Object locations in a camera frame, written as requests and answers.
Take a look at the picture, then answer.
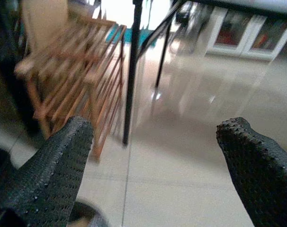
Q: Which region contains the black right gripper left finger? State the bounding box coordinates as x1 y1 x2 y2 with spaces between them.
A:
0 115 94 227

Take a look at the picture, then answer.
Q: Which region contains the straight black table leg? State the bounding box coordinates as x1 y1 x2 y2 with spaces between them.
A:
123 0 144 146

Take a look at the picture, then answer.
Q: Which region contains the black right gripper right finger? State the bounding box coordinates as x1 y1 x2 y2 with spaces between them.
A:
215 117 287 227

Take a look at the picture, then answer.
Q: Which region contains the wooden slatted rack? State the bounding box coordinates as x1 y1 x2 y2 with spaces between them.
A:
14 17 127 163

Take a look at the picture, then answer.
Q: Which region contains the slanted black table leg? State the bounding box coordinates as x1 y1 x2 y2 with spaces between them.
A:
136 0 182 92

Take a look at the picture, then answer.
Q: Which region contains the grey table top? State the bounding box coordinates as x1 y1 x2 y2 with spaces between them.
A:
186 0 287 16

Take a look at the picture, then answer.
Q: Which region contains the teal mat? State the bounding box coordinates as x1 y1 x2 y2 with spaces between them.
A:
105 23 158 47

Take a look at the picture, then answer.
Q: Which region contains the dark furniture piece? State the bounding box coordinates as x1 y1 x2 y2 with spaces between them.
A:
0 0 41 135

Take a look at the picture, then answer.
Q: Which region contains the white glass-door cabinet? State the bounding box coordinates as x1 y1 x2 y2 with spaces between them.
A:
205 7 287 62

